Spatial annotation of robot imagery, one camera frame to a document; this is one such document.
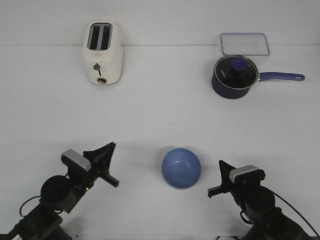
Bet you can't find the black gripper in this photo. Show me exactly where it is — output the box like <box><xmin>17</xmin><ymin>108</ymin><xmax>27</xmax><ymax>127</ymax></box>
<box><xmin>207</xmin><ymin>160</ymin><xmax>263</xmax><ymax>208</ymax></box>
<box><xmin>66</xmin><ymin>142</ymin><xmax>120</xmax><ymax>193</ymax></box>

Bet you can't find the blue bowl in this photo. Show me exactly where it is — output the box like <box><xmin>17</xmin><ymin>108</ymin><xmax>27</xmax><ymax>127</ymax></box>
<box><xmin>161</xmin><ymin>147</ymin><xmax>202</xmax><ymax>190</ymax></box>

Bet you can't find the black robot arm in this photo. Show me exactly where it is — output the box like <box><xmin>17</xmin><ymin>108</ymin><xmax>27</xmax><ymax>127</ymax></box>
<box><xmin>0</xmin><ymin>142</ymin><xmax>120</xmax><ymax>240</ymax></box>
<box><xmin>207</xmin><ymin>160</ymin><xmax>320</xmax><ymax>240</ymax></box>

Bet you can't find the dark blue saucepan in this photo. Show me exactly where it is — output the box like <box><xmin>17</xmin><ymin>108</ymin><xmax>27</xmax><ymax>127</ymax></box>
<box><xmin>211</xmin><ymin>72</ymin><xmax>305</xmax><ymax>99</ymax></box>

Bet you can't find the glass pot lid blue knob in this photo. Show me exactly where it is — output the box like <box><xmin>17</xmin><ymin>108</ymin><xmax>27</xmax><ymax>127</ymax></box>
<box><xmin>213</xmin><ymin>55</ymin><xmax>259</xmax><ymax>90</ymax></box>

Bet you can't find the cream two-slot toaster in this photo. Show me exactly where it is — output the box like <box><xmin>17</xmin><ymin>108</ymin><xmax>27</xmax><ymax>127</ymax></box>
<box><xmin>82</xmin><ymin>19</ymin><xmax>123</xmax><ymax>85</ymax></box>

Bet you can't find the clear rectangular container lid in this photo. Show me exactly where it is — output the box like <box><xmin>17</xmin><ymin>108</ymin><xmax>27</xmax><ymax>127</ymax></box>
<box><xmin>220</xmin><ymin>32</ymin><xmax>270</xmax><ymax>57</ymax></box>

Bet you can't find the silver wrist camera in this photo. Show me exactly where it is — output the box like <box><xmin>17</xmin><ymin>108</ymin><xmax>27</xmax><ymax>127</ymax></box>
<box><xmin>61</xmin><ymin>149</ymin><xmax>92</xmax><ymax>172</ymax></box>
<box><xmin>228</xmin><ymin>165</ymin><xmax>266</xmax><ymax>184</ymax></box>

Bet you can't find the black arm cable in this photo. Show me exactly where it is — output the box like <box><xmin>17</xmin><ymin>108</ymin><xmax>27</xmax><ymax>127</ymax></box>
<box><xmin>271</xmin><ymin>188</ymin><xmax>320</xmax><ymax>238</ymax></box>
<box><xmin>19</xmin><ymin>195</ymin><xmax>43</xmax><ymax>218</ymax></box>

